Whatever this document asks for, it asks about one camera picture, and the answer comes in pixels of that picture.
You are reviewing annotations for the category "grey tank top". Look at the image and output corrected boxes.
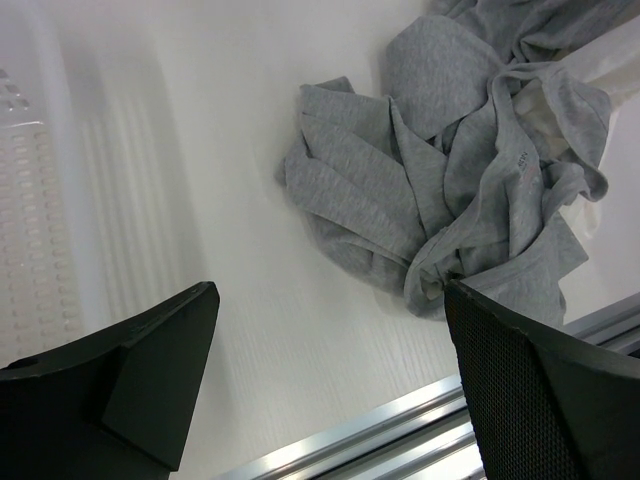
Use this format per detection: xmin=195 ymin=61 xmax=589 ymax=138
xmin=281 ymin=1 xmax=627 ymax=325

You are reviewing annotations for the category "white tank top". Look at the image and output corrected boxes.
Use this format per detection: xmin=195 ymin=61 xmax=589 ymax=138
xmin=512 ymin=25 xmax=639 ymax=240

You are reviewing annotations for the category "white plastic basket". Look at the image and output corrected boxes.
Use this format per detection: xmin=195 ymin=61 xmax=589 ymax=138
xmin=1 ymin=1 xmax=180 ymax=364

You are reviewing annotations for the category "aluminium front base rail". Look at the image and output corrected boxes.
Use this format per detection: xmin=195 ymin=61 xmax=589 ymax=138
xmin=224 ymin=294 xmax=640 ymax=480

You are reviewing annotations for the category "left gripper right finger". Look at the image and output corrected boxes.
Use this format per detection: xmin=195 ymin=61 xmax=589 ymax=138
xmin=444 ymin=282 xmax=639 ymax=479

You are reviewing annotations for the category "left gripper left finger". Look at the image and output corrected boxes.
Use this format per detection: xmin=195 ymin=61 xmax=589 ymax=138
xmin=1 ymin=282 xmax=219 ymax=473

